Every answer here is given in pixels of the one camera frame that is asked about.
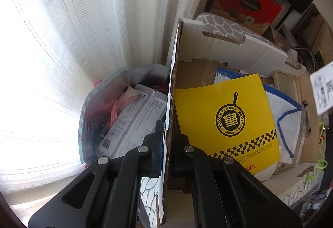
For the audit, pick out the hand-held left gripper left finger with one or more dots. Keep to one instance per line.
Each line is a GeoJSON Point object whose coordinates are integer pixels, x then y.
{"type": "Point", "coordinates": [158, 144]}

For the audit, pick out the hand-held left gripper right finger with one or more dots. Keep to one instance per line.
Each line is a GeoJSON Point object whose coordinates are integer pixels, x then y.
{"type": "Point", "coordinates": [179, 155]}

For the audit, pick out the yellow booklet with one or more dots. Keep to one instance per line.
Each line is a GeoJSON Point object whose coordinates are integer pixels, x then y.
{"type": "Point", "coordinates": [208, 103]}

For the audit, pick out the white pouch blue edge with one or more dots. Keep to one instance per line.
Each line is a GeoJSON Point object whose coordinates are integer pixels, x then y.
{"type": "Point", "coordinates": [283, 105]}

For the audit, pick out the white paper tag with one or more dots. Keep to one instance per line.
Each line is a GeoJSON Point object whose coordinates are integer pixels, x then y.
{"type": "Point", "coordinates": [322, 92]}

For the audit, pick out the white printed packet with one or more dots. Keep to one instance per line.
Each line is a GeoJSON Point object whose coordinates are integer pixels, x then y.
{"type": "Point", "coordinates": [153, 111]}
{"type": "Point", "coordinates": [124, 129]}

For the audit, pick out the pink braided item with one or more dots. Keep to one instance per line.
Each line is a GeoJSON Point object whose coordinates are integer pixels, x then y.
{"type": "Point", "coordinates": [118, 108]}

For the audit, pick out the clear plastic bag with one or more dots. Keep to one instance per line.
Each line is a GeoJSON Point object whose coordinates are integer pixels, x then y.
{"type": "Point", "coordinates": [104, 92]}

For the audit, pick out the white curtain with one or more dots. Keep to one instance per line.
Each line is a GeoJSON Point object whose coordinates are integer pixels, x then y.
{"type": "Point", "coordinates": [78, 35]}

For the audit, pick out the patterned cardboard box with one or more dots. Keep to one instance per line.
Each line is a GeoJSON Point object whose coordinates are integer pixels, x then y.
{"type": "Point", "coordinates": [221, 22]}

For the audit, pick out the open brown box with clutter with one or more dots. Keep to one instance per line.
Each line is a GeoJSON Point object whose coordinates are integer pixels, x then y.
{"type": "Point", "coordinates": [281, 38]}

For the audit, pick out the green yellow device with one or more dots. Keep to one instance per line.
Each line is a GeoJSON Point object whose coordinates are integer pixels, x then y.
{"type": "Point", "coordinates": [319, 57]}

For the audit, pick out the brown cardboard sheets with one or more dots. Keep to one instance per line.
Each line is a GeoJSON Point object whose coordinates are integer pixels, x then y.
{"type": "Point", "coordinates": [317, 27]}

